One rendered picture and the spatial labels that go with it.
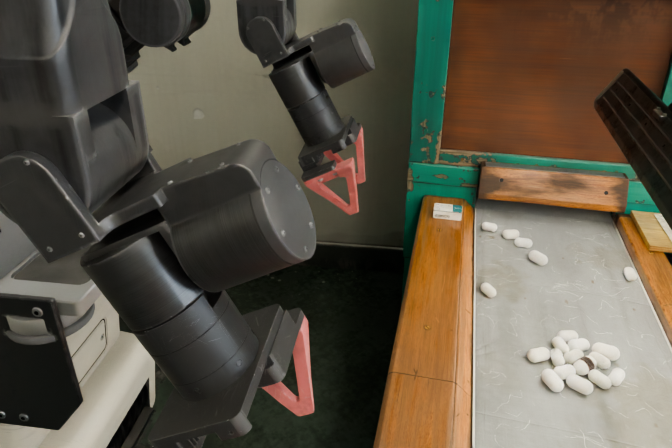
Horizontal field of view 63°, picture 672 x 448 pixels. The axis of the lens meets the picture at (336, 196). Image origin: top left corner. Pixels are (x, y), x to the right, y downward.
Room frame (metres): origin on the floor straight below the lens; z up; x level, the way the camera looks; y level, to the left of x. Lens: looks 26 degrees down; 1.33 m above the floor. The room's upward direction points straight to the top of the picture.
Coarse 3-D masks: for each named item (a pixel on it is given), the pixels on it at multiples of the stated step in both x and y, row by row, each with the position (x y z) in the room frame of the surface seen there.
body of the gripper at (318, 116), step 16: (320, 96) 0.68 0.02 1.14; (304, 112) 0.67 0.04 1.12; (320, 112) 0.67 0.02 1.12; (336, 112) 0.69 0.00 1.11; (304, 128) 0.67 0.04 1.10; (320, 128) 0.66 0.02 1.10; (336, 128) 0.67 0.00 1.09; (304, 144) 0.70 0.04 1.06; (320, 144) 0.66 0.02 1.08; (336, 144) 0.64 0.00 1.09; (304, 160) 0.64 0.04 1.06
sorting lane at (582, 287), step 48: (480, 240) 0.98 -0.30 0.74; (576, 240) 0.98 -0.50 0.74; (480, 288) 0.82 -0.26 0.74; (528, 288) 0.82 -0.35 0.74; (576, 288) 0.82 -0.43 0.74; (624, 288) 0.82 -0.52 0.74; (480, 336) 0.69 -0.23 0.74; (528, 336) 0.69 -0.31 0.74; (624, 336) 0.69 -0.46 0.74; (480, 384) 0.58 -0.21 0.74; (528, 384) 0.58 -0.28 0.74; (624, 384) 0.58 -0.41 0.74; (480, 432) 0.50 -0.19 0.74; (528, 432) 0.50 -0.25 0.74; (576, 432) 0.50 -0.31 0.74; (624, 432) 0.50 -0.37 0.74
